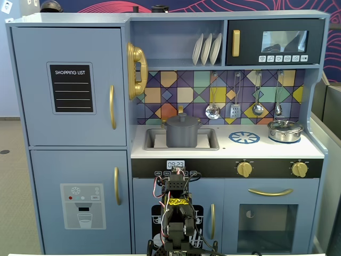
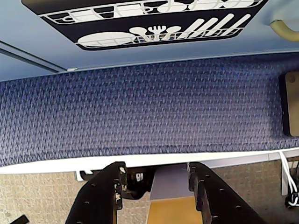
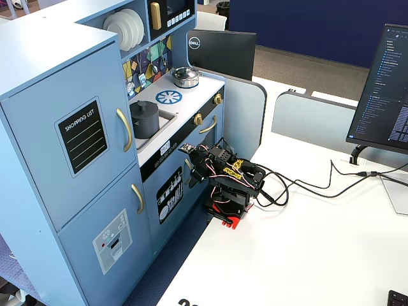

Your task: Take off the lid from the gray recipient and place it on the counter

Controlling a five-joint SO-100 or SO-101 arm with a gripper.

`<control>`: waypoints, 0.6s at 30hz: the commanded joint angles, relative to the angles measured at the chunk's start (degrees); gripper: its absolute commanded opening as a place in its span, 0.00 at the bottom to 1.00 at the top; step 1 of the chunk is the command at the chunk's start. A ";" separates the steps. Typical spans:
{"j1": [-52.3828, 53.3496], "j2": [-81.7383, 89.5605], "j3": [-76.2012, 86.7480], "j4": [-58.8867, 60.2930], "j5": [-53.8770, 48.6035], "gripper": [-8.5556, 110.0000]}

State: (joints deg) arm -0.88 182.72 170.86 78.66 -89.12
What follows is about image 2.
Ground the dishwasher door with rack print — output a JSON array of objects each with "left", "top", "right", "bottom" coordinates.
[{"left": 0, "top": 0, "right": 299, "bottom": 72}]

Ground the black flat strip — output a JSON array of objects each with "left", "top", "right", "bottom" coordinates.
[{"left": 11, "top": 215, "right": 29, "bottom": 224}]

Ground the blue woven rug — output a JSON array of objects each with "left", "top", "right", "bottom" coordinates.
[{"left": 0, "top": 55, "right": 299, "bottom": 168}]

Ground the white cable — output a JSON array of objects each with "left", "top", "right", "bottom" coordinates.
[{"left": 279, "top": 151, "right": 299, "bottom": 207}]

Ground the blue toy kitchen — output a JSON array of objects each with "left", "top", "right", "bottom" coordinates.
[{"left": 0, "top": 0, "right": 299, "bottom": 82}]

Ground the tan board with black edge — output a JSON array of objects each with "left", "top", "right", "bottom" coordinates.
[{"left": 279, "top": 72, "right": 299, "bottom": 137}]

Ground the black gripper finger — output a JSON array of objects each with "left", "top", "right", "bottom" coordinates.
[
  {"left": 188, "top": 162, "right": 254, "bottom": 224},
  {"left": 64, "top": 161, "right": 127, "bottom": 224}
]

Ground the gold dishwasher door handle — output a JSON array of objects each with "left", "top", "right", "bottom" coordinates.
[{"left": 268, "top": 20, "right": 299, "bottom": 43}]

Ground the wooden post with gray top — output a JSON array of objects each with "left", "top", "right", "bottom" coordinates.
[{"left": 147, "top": 163, "right": 203, "bottom": 224}]

